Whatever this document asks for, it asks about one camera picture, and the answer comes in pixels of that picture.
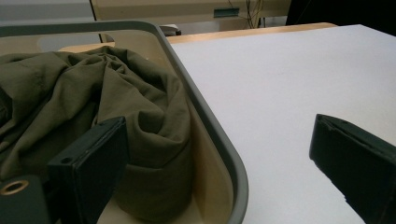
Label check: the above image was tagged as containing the dark curtain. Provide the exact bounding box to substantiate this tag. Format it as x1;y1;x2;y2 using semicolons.
285;0;396;37

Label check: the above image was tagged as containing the olive green garment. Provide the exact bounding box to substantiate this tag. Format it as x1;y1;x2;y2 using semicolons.
0;46;194;222

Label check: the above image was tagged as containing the beige desk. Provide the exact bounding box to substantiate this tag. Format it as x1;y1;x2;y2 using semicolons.
90;0;292;32

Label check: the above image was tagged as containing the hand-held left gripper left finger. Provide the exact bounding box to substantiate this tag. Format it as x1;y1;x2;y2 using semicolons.
46;116;131;224

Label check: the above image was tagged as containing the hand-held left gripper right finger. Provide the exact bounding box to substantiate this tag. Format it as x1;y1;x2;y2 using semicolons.
308;113;396;224

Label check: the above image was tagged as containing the bundle of cables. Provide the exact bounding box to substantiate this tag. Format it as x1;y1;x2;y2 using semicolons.
228;0;266;30

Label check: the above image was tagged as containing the beige plastic bin grey rim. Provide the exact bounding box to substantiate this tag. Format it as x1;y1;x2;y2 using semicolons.
0;20;250;224

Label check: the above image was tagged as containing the green metal bracket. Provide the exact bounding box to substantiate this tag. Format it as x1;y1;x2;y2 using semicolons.
213;7;240;19

